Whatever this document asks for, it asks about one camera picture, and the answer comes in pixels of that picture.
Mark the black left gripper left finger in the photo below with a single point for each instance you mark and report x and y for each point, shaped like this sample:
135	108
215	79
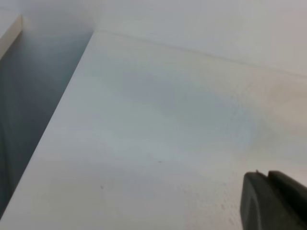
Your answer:
260	208

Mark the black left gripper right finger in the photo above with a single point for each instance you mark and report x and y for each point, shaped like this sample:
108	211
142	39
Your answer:
293	195

